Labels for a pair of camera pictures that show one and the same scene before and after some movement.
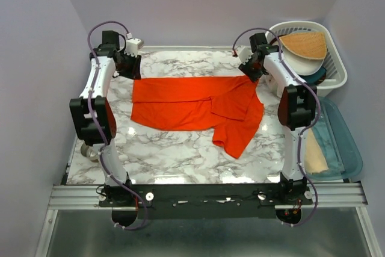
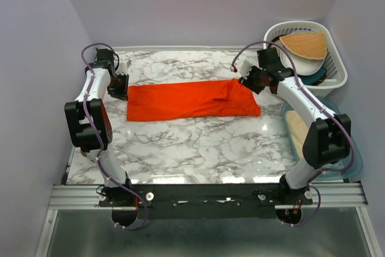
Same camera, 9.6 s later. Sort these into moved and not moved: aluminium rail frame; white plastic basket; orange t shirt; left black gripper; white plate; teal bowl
Moved: orange t shirt; left black gripper
Not moved: white plastic basket; teal bowl; aluminium rail frame; white plate
